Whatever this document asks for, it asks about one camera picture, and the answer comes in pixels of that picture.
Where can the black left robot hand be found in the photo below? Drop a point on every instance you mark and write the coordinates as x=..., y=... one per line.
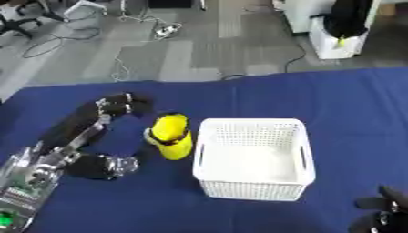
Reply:
x=80, y=121

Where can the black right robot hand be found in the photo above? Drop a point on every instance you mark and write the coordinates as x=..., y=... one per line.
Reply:
x=385, y=212

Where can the yellow bottle with black band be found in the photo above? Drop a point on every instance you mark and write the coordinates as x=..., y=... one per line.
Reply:
x=171, y=136

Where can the white bin with black bag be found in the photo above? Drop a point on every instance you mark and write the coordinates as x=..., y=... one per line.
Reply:
x=340, y=33

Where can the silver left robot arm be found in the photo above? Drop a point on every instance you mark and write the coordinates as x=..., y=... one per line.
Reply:
x=26, y=179

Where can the white power strip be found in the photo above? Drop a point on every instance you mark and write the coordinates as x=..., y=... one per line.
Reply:
x=166, y=30

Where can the white perforated plastic basket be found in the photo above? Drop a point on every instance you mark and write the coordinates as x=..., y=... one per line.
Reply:
x=254, y=159

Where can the white stand base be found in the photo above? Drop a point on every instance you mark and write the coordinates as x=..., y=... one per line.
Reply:
x=85, y=10

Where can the black office chair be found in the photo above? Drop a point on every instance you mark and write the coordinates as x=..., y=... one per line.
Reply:
x=18, y=18

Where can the white cabinet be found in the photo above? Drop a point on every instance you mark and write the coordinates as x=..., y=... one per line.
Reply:
x=303, y=13

